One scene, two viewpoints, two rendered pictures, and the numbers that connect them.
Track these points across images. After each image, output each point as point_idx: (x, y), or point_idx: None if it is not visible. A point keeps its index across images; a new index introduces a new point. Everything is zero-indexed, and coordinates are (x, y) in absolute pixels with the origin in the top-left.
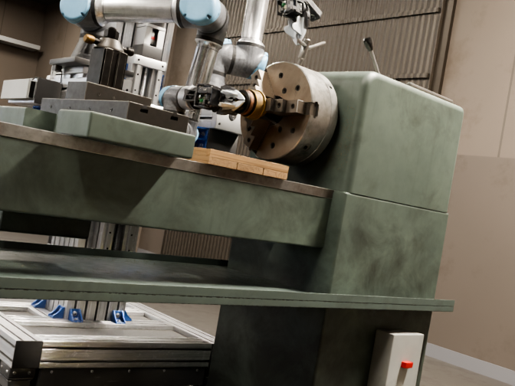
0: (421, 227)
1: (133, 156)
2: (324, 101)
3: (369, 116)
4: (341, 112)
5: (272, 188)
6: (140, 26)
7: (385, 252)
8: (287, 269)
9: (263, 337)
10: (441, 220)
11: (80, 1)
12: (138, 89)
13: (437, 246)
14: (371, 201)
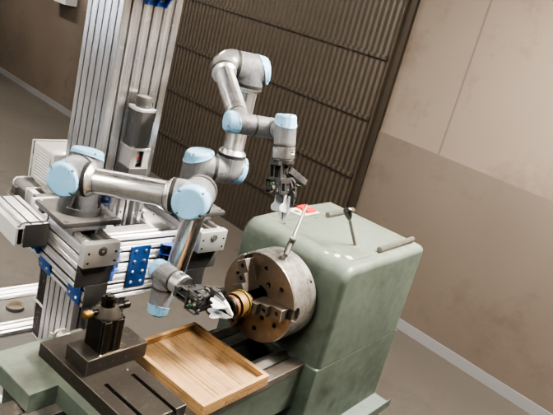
0: (373, 353)
1: None
2: (304, 302)
3: (342, 307)
4: (318, 299)
5: (253, 394)
6: (125, 146)
7: (341, 388)
8: None
9: None
10: (390, 338)
11: (68, 182)
12: (123, 207)
13: (383, 356)
14: (335, 364)
